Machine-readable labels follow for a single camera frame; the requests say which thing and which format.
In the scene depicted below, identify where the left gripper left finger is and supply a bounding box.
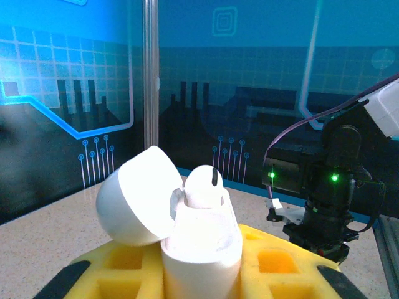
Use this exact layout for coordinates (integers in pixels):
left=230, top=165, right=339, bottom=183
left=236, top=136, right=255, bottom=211
left=32, top=239, right=166, bottom=299

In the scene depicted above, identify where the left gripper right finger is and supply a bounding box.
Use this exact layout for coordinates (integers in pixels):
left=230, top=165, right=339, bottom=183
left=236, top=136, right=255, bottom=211
left=238, top=223, right=370, bottom=299

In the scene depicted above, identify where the white earbud charging case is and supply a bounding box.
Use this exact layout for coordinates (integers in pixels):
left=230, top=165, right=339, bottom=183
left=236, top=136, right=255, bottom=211
left=95, top=145, right=244, bottom=299

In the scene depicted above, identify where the white earbud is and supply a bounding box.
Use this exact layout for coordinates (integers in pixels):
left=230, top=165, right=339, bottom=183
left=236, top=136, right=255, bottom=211
left=183, top=164, right=224, bottom=209

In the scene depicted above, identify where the aluminium table side rail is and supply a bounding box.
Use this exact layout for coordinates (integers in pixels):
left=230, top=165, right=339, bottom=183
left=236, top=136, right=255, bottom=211
left=372, top=214, right=399, bottom=299

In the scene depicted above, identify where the aluminium frame post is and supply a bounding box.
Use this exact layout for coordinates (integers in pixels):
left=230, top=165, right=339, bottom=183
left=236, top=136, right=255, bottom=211
left=142, top=0, right=160, bottom=153

